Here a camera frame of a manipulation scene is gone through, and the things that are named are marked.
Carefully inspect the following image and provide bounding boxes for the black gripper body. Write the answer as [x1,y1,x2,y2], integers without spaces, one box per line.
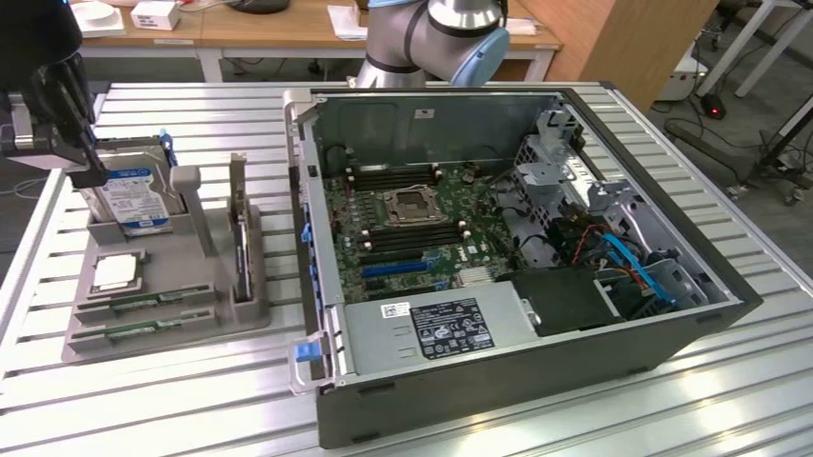
[0,0,85,91]

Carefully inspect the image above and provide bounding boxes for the hard disk with blue caddy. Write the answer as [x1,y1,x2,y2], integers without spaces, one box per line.
[89,128,185,238]

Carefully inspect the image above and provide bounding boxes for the green RAM stick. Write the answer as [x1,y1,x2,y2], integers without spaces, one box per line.
[105,311,215,342]
[111,285,215,313]

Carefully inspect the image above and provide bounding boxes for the grey power supply unit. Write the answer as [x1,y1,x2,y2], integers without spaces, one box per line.
[329,280,542,378]

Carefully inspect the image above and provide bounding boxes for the white labelled box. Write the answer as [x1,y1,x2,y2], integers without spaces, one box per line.
[130,1,183,32]

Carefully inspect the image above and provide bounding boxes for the silver finned heat sink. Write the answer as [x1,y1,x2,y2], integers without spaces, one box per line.
[460,268,502,288]

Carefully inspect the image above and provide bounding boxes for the grey metal disk bay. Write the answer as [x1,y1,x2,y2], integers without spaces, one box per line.
[588,180,745,321]

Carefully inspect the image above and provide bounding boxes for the green motherboard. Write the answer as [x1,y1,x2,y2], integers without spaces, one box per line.
[323,164,530,305]

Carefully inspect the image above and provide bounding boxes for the silver CPU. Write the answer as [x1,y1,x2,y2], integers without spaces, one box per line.
[91,253,146,295]

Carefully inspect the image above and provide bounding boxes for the grey metal drive cage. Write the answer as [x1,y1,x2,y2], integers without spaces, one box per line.
[510,108,605,226]

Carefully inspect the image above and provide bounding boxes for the grey parts rack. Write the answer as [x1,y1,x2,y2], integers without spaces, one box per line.
[61,151,275,367]

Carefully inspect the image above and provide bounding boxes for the long black expansion slot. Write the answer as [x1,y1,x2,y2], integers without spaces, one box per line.
[358,247,426,268]
[368,280,446,299]

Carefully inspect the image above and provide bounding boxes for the graphics card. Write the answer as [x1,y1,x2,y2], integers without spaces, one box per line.
[226,151,257,305]

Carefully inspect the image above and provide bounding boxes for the black plastic shroud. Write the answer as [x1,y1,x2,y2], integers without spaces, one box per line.
[512,266,629,338]

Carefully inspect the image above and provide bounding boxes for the RAM slot white latches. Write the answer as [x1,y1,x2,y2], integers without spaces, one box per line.
[354,172,440,185]
[372,234,469,252]
[368,224,464,241]
[353,163,437,173]

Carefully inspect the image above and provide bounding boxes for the blue expansion slot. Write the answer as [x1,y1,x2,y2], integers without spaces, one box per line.
[361,259,433,281]

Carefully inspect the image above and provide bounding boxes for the white table frame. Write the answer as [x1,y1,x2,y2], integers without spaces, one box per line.
[696,0,813,99]

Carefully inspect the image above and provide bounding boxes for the wooden cabinet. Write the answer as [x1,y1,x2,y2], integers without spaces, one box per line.
[517,0,723,114]

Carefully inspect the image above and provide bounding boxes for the black power adaptor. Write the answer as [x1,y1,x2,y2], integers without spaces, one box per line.
[697,93,729,120]

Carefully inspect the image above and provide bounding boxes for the white floor device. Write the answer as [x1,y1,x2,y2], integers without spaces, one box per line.
[653,40,711,104]

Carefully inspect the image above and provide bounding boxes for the white paper stack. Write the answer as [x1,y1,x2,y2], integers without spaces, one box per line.
[328,4,372,42]

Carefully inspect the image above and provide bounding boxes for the metal CPU socket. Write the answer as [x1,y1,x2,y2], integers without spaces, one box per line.
[374,183,452,229]

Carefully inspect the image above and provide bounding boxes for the black round object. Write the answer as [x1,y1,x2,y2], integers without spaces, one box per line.
[227,0,294,14]

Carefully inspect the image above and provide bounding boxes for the black open PC case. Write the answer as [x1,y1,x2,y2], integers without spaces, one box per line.
[282,80,765,451]

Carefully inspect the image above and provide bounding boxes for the white round-topped device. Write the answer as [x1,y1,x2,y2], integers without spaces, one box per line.
[77,0,129,35]

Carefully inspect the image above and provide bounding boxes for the blue flat wire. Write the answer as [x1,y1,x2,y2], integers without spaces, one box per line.
[600,230,680,307]

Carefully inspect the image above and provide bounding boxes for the black wheeled stand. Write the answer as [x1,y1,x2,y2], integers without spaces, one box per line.
[729,94,813,206]

